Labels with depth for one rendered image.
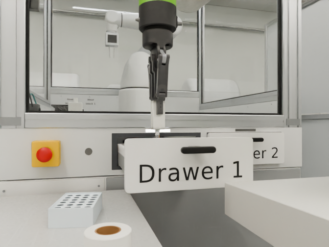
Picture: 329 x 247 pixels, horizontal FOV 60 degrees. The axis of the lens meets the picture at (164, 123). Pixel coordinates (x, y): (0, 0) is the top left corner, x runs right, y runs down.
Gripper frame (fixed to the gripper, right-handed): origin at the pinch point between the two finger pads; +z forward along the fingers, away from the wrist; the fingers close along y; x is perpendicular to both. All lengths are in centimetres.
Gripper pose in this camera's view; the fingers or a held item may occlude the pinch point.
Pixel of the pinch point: (157, 114)
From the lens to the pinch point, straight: 69.9
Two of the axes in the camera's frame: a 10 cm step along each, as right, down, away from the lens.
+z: 0.0, 10.0, 0.0
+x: -9.6, 0.0, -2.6
